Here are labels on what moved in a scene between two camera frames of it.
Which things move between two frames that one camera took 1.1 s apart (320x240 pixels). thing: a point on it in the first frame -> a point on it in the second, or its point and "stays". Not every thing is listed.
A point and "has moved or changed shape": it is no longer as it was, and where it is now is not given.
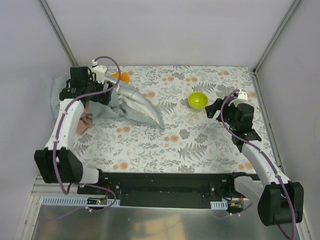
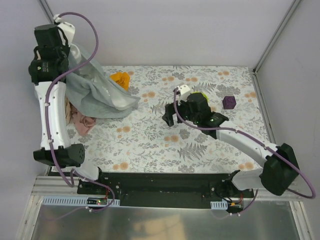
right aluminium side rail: (267, 122) stays
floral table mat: (190, 141) stays
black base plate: (163, 190) stays
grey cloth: (125, 101) has moved or changed shape
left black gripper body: (104, 95) -> (63, 49)
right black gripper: (219, 110) -> (175, 111)
